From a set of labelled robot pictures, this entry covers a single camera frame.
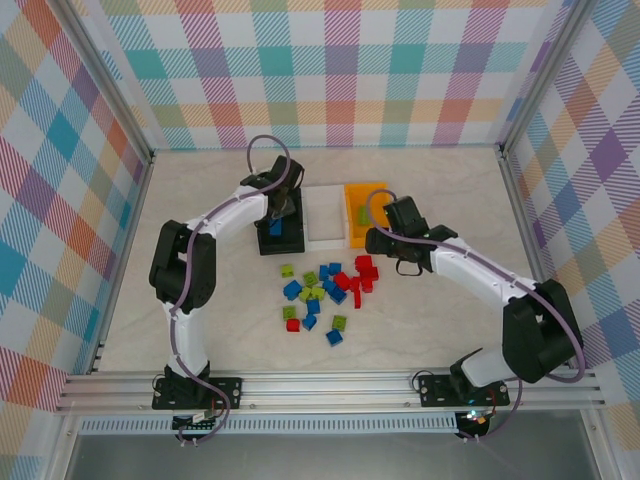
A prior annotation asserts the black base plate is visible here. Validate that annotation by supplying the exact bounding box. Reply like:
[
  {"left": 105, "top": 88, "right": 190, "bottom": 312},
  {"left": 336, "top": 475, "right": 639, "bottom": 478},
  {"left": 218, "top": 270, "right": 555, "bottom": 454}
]
[
  {"left": 416, "top": 372, "right": 512, "bottom": 409},
  {"left": 151, "top": 374, "right": 245, "bottom": 412}
]

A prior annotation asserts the black circuit board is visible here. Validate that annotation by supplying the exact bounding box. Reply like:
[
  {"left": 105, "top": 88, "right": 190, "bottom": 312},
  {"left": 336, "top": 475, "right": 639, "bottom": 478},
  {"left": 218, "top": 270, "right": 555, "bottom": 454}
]
[
  {"left": 171, "top": 410, "right": 225, "bottom": 434},
  {"left": 458, "top": 408, "right": 496, "bottom": 432}
]

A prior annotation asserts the black wire loop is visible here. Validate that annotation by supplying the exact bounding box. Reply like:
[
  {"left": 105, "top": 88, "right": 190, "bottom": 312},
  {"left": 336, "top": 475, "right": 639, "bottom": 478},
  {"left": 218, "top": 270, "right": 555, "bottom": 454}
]
[{"left": 393, "top": 258, "right": 425, "bottom": 279}]

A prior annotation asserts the orange plastic bin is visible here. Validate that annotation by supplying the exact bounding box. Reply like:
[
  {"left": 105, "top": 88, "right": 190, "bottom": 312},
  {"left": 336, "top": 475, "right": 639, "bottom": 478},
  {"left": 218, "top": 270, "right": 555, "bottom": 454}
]
[{"left": 343, "top": 180, "right": 397, "bottom": 250}]

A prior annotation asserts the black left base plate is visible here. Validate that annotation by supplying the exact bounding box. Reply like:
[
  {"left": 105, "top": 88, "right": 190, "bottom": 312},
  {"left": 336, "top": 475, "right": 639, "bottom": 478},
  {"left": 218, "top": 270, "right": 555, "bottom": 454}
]
[{"left": 151, "top": 374, "right": 245, "bottom": 412}]

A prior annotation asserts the aluminium mounting rail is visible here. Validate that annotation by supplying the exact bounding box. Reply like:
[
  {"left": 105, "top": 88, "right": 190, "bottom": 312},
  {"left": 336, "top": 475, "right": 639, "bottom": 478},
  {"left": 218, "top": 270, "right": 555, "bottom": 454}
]
[{"left": 53, "top": 368, "right": 610, "bottom": 415}]

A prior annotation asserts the slotted grey cable duct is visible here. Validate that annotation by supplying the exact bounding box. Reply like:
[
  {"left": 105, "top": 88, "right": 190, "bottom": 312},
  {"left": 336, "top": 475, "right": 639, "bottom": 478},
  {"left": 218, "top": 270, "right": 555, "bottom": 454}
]
[{"left": 78, "top": 412, "right": 460, "bottom": 437}]

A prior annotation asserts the aluminium side rail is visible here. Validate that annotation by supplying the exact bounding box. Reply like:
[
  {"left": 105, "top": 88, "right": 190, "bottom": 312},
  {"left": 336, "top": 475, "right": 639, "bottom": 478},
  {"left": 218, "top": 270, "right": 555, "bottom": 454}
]
[
  {"left": 497, "top": 143, "right": 574, "bottom": 374},
  {"left": 87, "top": 149, "right": 157, "bottom": 376}
]

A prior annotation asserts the aluminium frame post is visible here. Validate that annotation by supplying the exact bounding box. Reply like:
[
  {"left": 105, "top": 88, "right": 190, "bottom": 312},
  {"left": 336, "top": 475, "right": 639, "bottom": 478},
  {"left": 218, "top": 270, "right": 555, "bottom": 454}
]
[
  {"left": 58, "top": 0, "right": 157, "bottom": 169},
  {"left": 497, "top": 0, "right": 596, "bottom": 157}
]

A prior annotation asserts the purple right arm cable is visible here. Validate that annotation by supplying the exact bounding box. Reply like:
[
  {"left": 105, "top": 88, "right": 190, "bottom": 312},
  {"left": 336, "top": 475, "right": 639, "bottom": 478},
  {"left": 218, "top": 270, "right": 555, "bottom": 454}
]
[{"left": 366, "top": 188, "right": 586, "bottom": 444}]

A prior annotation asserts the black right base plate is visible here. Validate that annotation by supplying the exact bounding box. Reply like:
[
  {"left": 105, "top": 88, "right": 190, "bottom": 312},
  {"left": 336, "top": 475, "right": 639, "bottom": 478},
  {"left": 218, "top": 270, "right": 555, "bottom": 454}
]
[{"left": 416, "top": 372, "right": 512, "bottom": 409}]

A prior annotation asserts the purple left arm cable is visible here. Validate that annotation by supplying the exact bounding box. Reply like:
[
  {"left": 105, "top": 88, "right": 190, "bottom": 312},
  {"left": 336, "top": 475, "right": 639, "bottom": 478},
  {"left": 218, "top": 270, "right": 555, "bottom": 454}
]
[{"left": 169, "top": 134, "right": 292, "bottom": 446}]

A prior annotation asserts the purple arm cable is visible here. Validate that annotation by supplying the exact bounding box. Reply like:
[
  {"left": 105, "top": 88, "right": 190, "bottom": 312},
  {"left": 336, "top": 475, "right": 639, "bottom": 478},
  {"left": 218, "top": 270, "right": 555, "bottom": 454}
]
[
  {"left": 169, "top": 134, "right": 292, "bottom": 446},
  {"left": 366, "top": 188, "right": 586, "bottom": 444}
]

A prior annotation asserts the aluminium frame leg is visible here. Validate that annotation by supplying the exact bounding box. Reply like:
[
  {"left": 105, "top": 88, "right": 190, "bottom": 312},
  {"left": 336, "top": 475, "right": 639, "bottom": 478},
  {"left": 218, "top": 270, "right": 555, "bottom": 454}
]
[
  {"left": 579, "top": 410, "right": 619, "bottom": 480},
  {"left": 49, "top": 413, "right": 82, "bottom": 480}
]

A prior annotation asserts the white plastic bin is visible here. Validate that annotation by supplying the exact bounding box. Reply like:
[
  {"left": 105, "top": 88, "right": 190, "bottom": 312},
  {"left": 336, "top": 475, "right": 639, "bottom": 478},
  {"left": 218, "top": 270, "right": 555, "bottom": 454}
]
[{"left": 302, "top": 183, "right": 350, "bottom": 250}]

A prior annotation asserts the black plastic bin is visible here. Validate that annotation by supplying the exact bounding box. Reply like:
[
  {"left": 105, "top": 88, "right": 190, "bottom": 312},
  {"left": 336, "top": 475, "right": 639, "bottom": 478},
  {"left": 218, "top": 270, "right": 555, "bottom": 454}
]
[{"left": 255, "top": 187, "right": 307, "bottom": 256}]

